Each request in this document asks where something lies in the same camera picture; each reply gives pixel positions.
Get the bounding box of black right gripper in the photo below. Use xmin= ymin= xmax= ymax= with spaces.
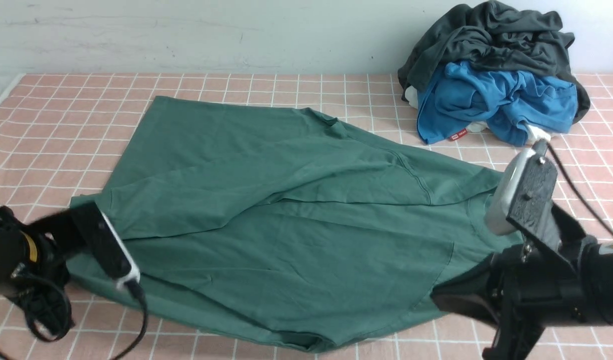
xmin=430 ymin=240 xmax=608 ymax=360

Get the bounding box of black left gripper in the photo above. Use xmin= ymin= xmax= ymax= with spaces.
xmin=16 ymin=209 xmax=87 ymax=271

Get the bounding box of green long sleeve shirt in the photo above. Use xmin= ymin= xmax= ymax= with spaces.
xmin=70 ymin=96 xmax=523 ymax=353

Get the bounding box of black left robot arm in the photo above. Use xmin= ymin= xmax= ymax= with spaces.
xmin=0 ymin=205 xmax=85 ymax=299

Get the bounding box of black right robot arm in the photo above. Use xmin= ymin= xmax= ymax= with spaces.
xmin=430 ymin=237 xmax=613 ymax=360

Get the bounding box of pink checkered tablecloth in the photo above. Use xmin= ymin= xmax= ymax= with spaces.
xmin=0 ymin=73 xmax=613 ymax=360

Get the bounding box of blue crumpled garment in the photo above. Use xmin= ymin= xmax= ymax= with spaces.
xmin=416 ymin=61 xmax=578 ymax=147

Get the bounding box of dark grey crumpled garment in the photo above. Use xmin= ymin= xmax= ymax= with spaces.
xmin=396 ymin=0 xmax=592 ymax=123

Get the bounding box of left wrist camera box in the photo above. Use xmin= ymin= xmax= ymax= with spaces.
xmin=70 ymin=202 xmax=141 ymax=294

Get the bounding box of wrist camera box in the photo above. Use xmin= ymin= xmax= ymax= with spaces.
xmin=70 ymin=202 xmax=141 ymax=294
xmin=484 ymin=139 xmax=587 ymax=262

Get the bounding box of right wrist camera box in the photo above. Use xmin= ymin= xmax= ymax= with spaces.
xmin=484 ymin=139 xmax=587 ymax=262

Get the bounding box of black left camera cable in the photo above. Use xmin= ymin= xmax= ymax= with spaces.
xmin=0 ymin=270 xmax=150 ymax=360

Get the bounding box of black camera cable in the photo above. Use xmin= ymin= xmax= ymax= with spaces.
xmin=0 ymin=270 xmax=150 ymax=360
xmin=541 ymin=140 xmax=613 ymax=242

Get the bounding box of black right camera cable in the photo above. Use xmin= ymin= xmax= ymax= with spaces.
xmin=541 ymin=140 xmax=613 ymax=242

